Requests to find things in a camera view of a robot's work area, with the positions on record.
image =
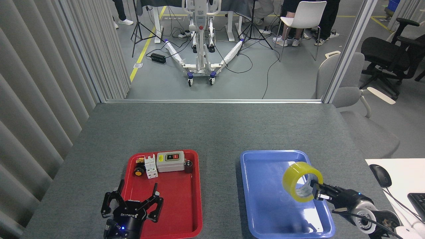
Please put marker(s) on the black power brick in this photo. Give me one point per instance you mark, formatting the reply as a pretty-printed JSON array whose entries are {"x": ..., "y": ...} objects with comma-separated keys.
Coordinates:
[{"x": 158, "y": 58}]

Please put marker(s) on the yellow push button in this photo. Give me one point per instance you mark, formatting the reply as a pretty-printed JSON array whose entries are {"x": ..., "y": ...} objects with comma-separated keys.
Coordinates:
[{"x": 138, "y": 172}]

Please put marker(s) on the yellow tape roll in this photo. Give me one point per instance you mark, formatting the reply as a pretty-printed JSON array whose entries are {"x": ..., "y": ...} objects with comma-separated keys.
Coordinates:
[{"x": 289, "y": 181}]

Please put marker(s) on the black keyboard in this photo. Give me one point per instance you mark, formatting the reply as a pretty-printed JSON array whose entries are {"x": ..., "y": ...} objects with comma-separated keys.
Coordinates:
[{"x": 418, "y": 204}]

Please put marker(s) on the grey push button switch box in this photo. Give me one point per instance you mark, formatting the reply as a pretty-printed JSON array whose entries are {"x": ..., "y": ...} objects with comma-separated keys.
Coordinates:
[{"x": 170, "y": 164}]

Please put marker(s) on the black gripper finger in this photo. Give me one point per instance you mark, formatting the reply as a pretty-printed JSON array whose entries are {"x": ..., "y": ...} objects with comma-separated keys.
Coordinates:
[
  {"x": 156, "y": 207},
  {"x": 109, "y": 203},
  {"x": 323, "y": 197},
  {"x": 323, "y": 188}
]

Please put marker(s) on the seated person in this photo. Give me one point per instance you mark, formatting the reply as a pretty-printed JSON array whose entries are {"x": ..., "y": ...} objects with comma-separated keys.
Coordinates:
[{"x": 296, "y": 36}]

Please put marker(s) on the red plastic tray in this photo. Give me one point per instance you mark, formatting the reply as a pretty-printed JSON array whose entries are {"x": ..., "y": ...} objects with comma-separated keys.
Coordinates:
[{"x": 179, "y": 205}]

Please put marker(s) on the silver aluminium post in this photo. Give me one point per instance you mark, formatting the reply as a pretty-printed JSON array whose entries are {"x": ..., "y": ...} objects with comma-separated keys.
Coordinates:
[{"x": 348, "y": 53}]

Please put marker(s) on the white plastic chair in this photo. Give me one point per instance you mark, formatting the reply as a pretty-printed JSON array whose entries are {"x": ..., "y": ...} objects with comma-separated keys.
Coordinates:
[{"x": 307, "y": 15}]

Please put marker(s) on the blue plastic tray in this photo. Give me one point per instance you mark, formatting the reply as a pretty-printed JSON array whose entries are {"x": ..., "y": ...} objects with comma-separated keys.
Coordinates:
[{"x": 265, "y": 192}]

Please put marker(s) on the white desk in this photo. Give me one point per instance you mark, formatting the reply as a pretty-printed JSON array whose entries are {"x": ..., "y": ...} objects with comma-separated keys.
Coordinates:
[{"x": 405, "y": 176}]

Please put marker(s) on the person with white shoes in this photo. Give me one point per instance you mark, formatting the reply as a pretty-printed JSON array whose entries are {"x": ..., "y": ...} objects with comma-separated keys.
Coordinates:
[{"x": 121, "y": 10}]

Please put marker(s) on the white stand on wheels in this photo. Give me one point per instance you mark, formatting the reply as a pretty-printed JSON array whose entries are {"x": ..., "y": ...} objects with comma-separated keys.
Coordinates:
[{"x": 201, "y": 49}]

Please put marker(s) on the black computer mouse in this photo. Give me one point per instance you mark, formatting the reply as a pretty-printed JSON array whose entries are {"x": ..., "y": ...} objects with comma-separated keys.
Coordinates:
[{"x": 381, "y": 175}]

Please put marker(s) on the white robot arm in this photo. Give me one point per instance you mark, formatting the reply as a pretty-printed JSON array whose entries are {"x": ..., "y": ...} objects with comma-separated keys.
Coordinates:
[{"x": 365, "y": 220}]

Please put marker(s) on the small black cylindrical switch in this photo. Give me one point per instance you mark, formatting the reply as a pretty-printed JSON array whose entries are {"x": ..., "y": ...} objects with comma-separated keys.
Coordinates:
[{"x": 189, "y": 167}]

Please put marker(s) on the white circuit breaker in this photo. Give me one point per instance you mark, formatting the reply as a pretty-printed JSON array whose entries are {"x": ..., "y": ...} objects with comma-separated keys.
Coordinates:
[{"x": 151, "y": 167}]

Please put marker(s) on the blue bin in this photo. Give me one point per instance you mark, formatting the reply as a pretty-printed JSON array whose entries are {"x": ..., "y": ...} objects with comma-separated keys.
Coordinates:
[{"x": 393, "y": 6}]

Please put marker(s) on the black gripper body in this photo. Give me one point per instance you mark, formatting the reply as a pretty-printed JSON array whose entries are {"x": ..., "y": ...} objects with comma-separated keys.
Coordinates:
[
  {"x": 348, "y": 199},
  {"x": 127, "y": 220}
]

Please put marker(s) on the black office chair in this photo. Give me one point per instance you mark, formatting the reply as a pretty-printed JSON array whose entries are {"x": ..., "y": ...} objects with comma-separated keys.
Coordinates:
[{"x": 382, "y": 54}]

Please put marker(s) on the black tripod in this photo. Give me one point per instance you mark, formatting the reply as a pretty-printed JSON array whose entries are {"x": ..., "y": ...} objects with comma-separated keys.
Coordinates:
[
  {"x": 251, "y": 30},
  {"x": 136, "y": 26}
]

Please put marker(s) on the standing person in dark trousers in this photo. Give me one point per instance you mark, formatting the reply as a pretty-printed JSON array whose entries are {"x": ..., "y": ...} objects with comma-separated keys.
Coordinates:
[{"x": 328, "y": 20}]

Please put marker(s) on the grey padded chair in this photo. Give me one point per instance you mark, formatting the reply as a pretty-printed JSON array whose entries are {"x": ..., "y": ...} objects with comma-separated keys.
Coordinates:
[{"x": 355, "y": 96}]

